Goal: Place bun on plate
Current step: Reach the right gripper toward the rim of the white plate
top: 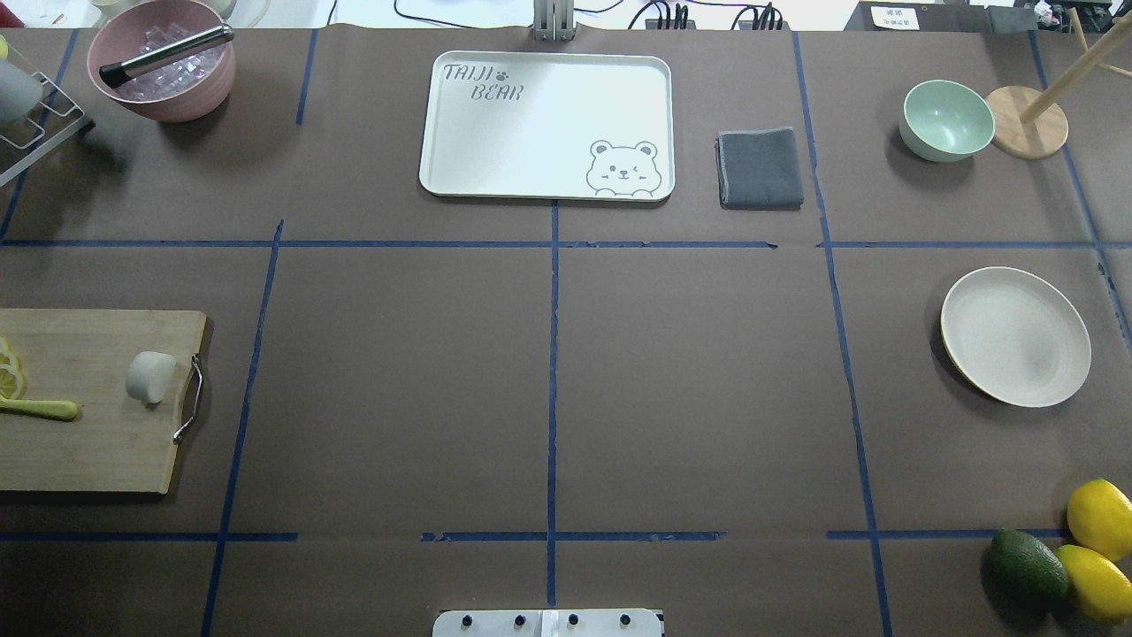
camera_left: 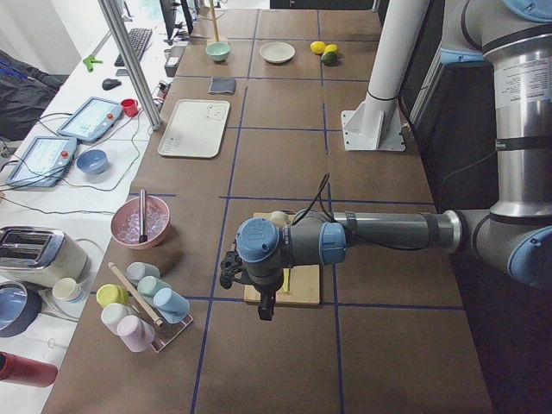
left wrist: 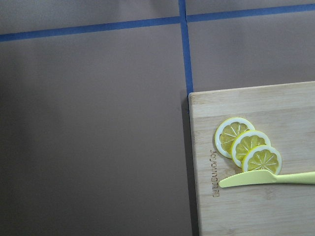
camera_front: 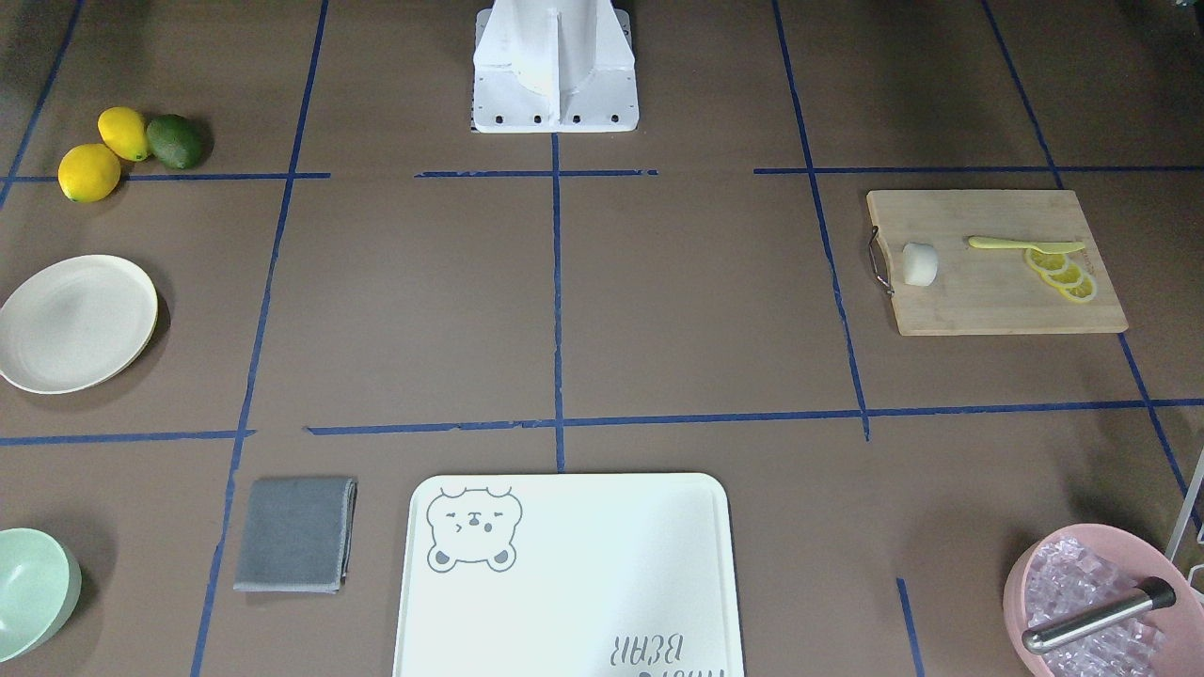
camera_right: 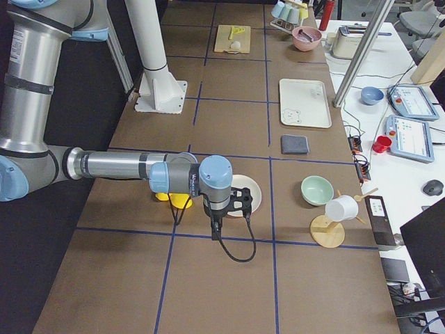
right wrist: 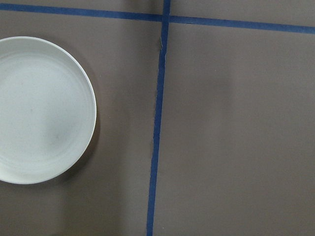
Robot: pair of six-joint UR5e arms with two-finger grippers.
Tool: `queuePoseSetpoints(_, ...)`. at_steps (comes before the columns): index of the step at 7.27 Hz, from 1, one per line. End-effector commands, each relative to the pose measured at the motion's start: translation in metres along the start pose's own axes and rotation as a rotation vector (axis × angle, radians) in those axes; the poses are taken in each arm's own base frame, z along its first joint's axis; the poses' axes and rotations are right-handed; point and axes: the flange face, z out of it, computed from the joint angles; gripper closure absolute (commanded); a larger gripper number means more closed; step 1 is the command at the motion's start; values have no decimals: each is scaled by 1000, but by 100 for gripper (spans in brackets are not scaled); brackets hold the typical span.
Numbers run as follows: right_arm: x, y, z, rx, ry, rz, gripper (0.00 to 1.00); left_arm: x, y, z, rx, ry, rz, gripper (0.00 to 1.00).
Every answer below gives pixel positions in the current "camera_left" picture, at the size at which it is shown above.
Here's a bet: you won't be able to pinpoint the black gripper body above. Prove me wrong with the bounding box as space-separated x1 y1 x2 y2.
254 277 280 309

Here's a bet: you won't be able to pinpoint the cream round plate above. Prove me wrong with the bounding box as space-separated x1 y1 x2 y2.
260 41 296 65

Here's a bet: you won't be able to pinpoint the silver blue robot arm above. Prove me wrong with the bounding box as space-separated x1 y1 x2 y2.
219 1 551 320

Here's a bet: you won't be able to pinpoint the white robot base pillar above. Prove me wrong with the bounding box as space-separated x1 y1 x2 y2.
342 0 430 152

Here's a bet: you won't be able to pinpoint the white steamed bun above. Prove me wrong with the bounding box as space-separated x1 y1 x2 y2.
270 210 289 226

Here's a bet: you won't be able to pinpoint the cream bear tray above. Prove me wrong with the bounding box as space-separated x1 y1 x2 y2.
158 99 230 159

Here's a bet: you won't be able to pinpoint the yellow green knife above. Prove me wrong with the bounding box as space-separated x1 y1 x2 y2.
282 268 291 293

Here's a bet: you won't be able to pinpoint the bamboo cutting board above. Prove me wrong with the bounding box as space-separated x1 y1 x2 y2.
243 212 321 306

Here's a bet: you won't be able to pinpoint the light blue cup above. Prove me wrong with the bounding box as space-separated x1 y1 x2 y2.
154 288 191 323

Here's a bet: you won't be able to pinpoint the acrylic cup rack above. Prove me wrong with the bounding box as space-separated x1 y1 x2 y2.
150 314 194 353

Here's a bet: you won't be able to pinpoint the mint cup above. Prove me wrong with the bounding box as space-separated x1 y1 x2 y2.
137 275 172 298

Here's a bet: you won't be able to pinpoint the pink cup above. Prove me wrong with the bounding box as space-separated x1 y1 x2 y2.
117 315 155 353

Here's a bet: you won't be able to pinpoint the metal tongs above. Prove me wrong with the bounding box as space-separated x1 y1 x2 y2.
138 189 147 244

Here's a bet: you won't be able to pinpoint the grey blue cup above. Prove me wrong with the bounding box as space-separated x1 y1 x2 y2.
126 261 160 285

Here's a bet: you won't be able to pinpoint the white cup on rack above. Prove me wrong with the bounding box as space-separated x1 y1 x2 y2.
101 303 137 336

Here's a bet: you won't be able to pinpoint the pink bowl with ice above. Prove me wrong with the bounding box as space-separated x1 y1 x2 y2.
110 196 171 249

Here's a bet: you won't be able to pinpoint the yellow cup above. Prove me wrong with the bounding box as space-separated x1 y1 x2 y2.
96 284 129 308

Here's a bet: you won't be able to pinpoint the cream paper cup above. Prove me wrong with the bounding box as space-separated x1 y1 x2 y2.
52 278 85 303

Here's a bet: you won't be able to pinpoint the grey folded cloth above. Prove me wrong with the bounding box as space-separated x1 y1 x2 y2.
209 77 236 95

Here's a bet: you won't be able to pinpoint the red mug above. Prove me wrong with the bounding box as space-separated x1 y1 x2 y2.
120 98 139 117

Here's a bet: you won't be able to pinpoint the green avocado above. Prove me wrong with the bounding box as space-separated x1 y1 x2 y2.
320 52 338 66

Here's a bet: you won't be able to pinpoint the cream toaster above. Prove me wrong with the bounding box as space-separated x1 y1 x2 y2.
1 226 88 287

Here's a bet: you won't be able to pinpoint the mint green bowl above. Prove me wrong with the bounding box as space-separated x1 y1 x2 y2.
205 41 230 62

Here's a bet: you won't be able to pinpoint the black remote box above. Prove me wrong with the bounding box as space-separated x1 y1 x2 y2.
164 45 185 78

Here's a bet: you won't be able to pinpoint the yellow lemon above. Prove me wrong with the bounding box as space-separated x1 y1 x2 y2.
310 41 326 55
324 44 338 53

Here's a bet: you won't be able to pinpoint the teach pendant far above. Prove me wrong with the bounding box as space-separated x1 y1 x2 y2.
57 97 122 142

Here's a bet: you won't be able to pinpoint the teach pendant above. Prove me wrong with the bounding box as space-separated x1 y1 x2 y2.
6 136 78 188
57 97 122 142

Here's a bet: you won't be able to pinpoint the dark blue bowl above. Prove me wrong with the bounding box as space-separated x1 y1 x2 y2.
1 281 42 338

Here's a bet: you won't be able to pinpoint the black computer mouse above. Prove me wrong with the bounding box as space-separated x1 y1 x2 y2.
102 78 122 91

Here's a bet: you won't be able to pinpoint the teach pendant near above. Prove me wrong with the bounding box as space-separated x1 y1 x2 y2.
6 136 78 188

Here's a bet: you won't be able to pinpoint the red bottle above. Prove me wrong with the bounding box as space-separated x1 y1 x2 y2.
1 351 58 388

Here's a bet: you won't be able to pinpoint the wooden mug stand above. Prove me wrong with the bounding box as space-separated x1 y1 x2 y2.
207 0 229 46

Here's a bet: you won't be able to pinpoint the black keyboard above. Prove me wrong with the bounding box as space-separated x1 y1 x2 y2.
128 28 153 61

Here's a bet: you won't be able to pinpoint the green plastic tool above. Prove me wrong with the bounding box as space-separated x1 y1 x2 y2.
83 54 103 72

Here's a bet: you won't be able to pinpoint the black monitor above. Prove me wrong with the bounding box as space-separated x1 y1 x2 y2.
160 0 193 45

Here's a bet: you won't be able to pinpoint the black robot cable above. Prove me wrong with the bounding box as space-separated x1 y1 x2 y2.
291 172 432 252

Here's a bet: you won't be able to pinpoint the aluminium frame post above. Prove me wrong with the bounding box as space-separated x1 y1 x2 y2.
98 0 162 131

